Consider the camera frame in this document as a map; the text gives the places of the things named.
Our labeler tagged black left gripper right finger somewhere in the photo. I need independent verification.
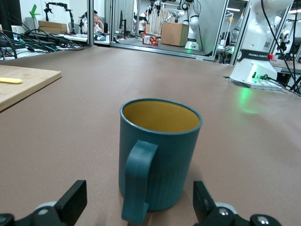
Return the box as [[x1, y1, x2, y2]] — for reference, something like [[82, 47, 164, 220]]
[[192, 180, 286, 226]]

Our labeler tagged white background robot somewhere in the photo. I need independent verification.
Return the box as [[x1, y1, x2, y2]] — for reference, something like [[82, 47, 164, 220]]
[[181, 0, 203, 50]]

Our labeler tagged metal base plate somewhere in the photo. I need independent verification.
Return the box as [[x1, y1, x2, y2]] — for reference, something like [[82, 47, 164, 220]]
[[223, 75, 288, 94]]

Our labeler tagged green plastic object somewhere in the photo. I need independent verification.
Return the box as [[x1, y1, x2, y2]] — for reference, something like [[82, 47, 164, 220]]
[[29, 4, 41, 17]]

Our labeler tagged large cardboard box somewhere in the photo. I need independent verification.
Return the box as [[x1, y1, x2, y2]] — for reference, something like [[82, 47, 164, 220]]
[[160, 22, 190, 47]]

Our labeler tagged seated person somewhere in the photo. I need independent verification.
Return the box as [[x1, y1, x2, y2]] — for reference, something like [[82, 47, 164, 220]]
[[93, 10, 106, 41]]

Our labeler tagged wooden cutting board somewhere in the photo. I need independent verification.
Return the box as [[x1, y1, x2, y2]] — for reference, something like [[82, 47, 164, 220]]
[[0, 65, 63, 113]]

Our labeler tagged yellow plastic fork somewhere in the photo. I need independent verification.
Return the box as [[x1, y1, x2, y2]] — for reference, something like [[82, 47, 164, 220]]
[[0, 77, 23, 85]]

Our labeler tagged red snack box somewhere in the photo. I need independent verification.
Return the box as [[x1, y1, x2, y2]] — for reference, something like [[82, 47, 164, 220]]
[[142, 35, 159, 46]]

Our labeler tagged standing person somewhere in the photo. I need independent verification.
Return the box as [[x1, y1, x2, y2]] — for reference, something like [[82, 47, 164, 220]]
[[138, 8, 152, 35]]

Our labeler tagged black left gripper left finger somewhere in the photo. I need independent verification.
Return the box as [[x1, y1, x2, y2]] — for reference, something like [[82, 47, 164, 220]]
[[0, 180, 88, 226]]

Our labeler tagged aluminium frame post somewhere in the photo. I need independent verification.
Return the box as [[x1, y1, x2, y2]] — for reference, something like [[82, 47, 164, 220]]
[[87, 0, 95, 47]]

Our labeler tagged flat cardboard box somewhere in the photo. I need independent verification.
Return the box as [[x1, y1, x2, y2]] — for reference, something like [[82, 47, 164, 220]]
[[38, 20, 68, 34]]

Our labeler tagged teal mug with yellow inside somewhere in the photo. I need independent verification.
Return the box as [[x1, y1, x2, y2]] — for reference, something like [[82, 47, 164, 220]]
[[118, 98, 204, 224]]

